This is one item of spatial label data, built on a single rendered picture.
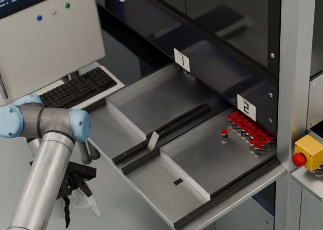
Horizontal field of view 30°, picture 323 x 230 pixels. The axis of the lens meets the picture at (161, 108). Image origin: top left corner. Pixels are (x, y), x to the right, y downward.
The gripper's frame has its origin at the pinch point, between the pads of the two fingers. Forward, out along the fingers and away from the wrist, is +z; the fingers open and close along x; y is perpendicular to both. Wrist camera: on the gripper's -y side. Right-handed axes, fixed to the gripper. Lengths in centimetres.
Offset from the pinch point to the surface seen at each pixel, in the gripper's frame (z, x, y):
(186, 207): 10.0, -0.1, -35.8
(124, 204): 10, -103, -100
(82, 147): -24, -100, -87
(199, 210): 11.9, 4.9, -35.2
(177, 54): -37, -7, -70
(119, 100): -31, -32, -58
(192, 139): -7, -6, -58
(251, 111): -8, 17, -62
